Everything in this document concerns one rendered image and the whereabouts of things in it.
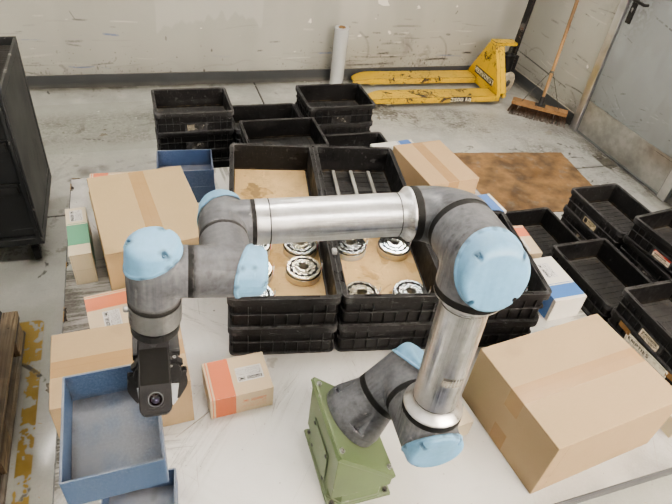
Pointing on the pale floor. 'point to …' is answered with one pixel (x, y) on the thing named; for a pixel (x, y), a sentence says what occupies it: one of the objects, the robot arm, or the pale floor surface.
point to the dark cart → (20, 158)
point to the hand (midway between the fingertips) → (158, 411)
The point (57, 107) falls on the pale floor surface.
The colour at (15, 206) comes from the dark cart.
